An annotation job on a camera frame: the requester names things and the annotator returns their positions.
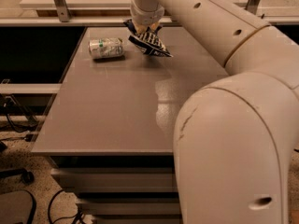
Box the left metal bracket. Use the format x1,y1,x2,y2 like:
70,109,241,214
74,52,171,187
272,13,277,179
53,0,71,22

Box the crushed 7up can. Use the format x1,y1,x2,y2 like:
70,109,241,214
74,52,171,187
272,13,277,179
88,37,124,59

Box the blue chip bag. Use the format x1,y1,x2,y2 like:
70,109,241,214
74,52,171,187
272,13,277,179
124,19,171,57

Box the black floor cable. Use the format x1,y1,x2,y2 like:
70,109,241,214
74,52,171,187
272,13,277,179
47,189,85,224

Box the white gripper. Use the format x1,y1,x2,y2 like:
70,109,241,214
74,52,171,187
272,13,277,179
130,0,164,35

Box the black cables at left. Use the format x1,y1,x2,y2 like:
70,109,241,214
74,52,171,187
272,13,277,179
0,93,40,142

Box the grey drawer cabinet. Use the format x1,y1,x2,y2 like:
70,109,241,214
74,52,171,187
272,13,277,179
32,27,226,224

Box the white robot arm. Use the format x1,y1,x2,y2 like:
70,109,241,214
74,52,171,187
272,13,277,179
132,0,299,224

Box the black office chair base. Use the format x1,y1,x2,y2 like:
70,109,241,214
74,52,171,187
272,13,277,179
0,140,37,224

